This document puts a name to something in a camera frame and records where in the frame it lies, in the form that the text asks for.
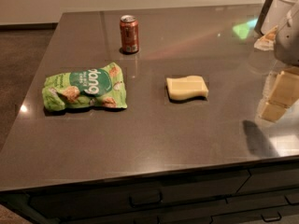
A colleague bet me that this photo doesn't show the black drawer handle right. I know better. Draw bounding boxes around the black drawer handle right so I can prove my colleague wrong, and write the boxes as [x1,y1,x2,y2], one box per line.
[261,212,282,223]

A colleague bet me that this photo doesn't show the black drawer handle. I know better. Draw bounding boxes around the black drawer handle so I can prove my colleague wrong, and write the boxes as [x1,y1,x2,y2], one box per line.
[129,190,163,208]
[261,212,282,223]

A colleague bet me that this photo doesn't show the green rice chip bag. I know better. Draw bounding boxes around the green rice chip bag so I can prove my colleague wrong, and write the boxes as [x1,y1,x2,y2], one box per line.
[42,63,127,112]

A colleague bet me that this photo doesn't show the yellow sponge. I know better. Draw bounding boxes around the yellow sponge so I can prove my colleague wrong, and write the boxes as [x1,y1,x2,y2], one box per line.
[166,76,208,101]

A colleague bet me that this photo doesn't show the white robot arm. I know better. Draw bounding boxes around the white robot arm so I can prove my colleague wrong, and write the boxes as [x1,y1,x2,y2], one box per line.
[254,2,299,122]

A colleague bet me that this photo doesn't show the black drawer handle left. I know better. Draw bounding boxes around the black drawer handle left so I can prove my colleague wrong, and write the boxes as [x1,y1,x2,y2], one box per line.
[129,190,163,208]

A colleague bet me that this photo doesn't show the dark cabinet drawers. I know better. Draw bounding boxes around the dark cabinet drawers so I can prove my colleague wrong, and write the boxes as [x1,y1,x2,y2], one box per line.
[1,162,299,224]

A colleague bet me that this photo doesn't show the orange soda can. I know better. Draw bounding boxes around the orange soda can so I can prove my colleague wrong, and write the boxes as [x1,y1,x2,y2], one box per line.
[120,15,139,54]

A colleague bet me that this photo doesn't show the white cylindrical container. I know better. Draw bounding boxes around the white cylindrical container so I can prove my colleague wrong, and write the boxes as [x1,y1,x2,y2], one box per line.
[260,0,299,35]

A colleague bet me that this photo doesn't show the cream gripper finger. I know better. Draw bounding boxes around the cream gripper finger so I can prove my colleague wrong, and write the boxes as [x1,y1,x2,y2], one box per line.
[259,66,299,122]

